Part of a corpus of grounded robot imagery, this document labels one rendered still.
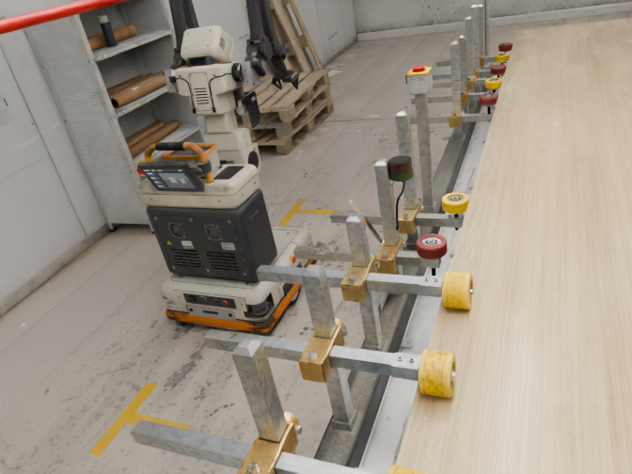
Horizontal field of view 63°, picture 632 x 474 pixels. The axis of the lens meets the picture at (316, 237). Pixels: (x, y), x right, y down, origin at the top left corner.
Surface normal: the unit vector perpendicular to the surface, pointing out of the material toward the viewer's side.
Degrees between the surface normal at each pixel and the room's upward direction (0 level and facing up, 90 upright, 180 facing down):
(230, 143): 82
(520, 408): 0
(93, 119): 90
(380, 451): 0
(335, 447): 0
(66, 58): 90
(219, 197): 90
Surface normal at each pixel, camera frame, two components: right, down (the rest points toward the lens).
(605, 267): -0.18, -0.85
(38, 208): 0.92, 0.04
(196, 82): -0.40, 0.40
